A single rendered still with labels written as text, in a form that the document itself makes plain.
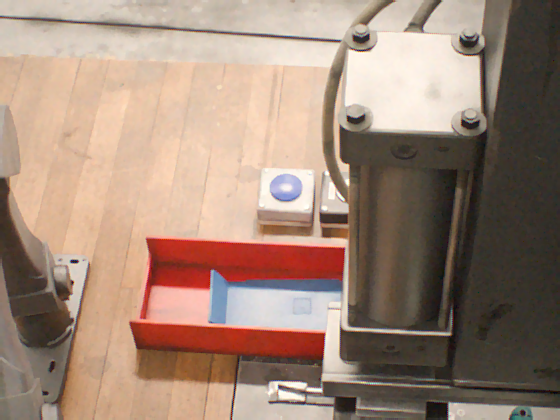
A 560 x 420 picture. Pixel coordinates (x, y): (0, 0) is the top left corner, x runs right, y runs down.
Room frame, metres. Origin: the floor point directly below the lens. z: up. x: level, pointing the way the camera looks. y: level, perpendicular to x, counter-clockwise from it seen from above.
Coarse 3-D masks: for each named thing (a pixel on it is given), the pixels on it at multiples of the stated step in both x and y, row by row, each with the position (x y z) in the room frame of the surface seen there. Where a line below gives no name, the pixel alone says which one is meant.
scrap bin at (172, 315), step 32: (160, 256) 0.79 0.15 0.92; (192, 256) 0.79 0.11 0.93; (224, 256) 0.78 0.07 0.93; (256, 256) 0.78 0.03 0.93; (288, 256) 0.77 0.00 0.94; (320, 256) 0.77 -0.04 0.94; (160, 288) 0.76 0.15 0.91; (192, 288) 0.76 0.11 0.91; (160, 320) 0.72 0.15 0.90; (192, 320) 0.71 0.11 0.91; (224, 352) 0.67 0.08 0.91; (256, 352) 0.66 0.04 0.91; (288, 352) 0.66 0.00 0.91; (320, 352) 0.65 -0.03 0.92
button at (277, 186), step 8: (280, 176) 0.89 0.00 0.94; (288, 176) 0.89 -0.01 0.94; (296, 176) 0.89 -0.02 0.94; (272, 184) 0.88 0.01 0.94; (280, 184) 0.88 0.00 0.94; (288, 184) 0.88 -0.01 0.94; (296, 184) 0.88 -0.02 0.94; (272, 192) 0.87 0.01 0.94; (280, 192) 0.87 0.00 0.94; (288, 192) 0.87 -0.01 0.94; (296, 192) 0.87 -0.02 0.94; (288, 200) 0.86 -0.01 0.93
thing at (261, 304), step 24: (216, 288) 0.74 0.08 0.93; (240, 288) 0.75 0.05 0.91; (264, 288) 0.75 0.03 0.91; (288, 288) 0.75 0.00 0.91; (312, 288) 0.74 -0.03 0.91; (336, 288) 0.74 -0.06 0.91; (216, 312) 0.71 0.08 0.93; (240, 312) 0.72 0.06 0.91; (264, 312) 0.72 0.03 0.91; (288, 312) 0.71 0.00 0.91; (312, 312) 0.71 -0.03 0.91
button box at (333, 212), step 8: (328, 176) 0.89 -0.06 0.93; (344, 176) 0.89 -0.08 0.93; (328, 184) 0.88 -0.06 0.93; (320, 192) 0.87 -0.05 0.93; (328, 192) 0.87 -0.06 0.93; (336, 192) 0.87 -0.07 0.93; (320, 200) 0.86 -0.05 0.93; (328, 200) 0.86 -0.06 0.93; (336, 200) 0.85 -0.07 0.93; (320, 208) 0.85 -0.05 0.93; (328, 208) 0.84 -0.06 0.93; (336, 208) 0.84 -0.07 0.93; (344, 208) 0.84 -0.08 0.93; (320, 216) 0.84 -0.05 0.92; (328, 216) 0.84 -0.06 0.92; (336, 216) 0.84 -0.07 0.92; (344, 216) 0.83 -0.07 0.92; (320, 224) 0.84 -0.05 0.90; (328, 224) 0.84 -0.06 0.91; (336, 224) 0.84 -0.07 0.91; (344, 224) 0.84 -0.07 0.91
